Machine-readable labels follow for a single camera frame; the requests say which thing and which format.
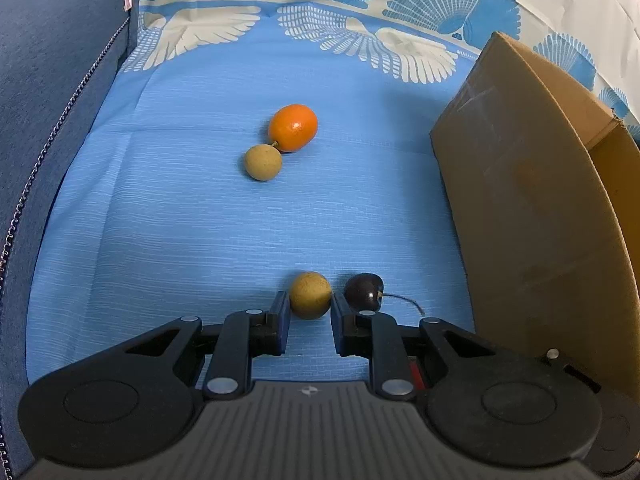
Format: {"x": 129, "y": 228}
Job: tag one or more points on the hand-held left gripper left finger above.
{"x": 280, "y": 322}

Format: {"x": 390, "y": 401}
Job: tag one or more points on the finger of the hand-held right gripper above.
{"x": 570, "y": 367}

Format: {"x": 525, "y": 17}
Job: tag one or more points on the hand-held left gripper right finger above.
{"x": 341, "y": 327}

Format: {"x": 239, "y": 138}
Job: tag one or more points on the tan longan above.
{"x": 263, "y": 161}
{"x": 310, "y": 295}

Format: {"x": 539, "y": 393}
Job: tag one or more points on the dark red cherry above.
{"x": 362, "y": 291}

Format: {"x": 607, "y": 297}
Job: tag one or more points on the brown cardboard box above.
{"x": 525, "y": 185}

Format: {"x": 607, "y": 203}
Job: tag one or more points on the orange kumquat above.
{"x": 293, "y": 127}

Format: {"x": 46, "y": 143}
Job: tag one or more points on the blue fan-print bedsheet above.
{"x": 200, "y": 235}

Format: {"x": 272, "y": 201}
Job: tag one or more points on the blue fabric sofa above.
{"x": 45, "y": 85}

